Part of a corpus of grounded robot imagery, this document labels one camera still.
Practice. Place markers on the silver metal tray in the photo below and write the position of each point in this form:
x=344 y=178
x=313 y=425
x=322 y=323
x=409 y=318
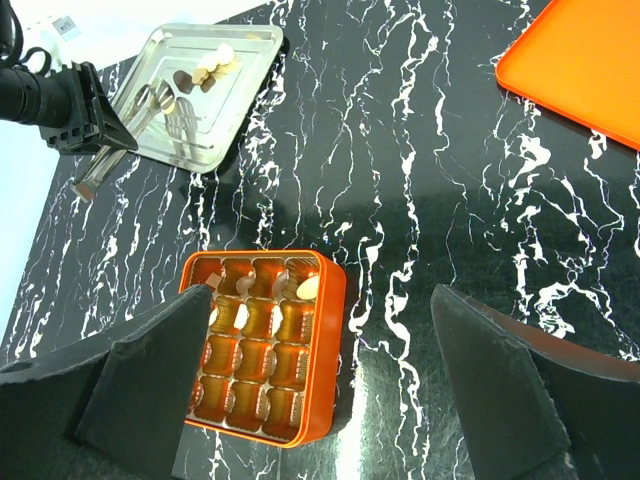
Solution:
x=197 y=135

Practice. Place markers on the white chocolate piece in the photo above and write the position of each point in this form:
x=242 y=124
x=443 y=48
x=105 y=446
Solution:
x=241 y=317

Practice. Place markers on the dark round chocolate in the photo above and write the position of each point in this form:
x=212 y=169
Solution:
x=244 y=283

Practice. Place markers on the dark shell chocolate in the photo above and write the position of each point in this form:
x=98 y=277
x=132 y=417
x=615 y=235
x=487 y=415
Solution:
x=280 y=283

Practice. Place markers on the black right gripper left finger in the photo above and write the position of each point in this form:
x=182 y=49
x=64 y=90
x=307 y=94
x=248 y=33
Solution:
x=111 y=406

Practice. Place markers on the orange box lid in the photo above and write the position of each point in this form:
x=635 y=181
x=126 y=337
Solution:
x=580 y=59

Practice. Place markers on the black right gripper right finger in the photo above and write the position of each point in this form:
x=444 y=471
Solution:
x=533 y=406

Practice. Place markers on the dark square chocolate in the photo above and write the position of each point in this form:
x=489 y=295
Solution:
x=214 y=280

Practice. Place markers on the orange chocolate box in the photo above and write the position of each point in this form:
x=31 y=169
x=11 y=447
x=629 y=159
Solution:
x=275 y=388

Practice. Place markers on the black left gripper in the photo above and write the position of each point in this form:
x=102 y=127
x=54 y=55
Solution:
x=70 y=108

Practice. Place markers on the white oval chocolate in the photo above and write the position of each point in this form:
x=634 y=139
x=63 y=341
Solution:
x=308 y=289

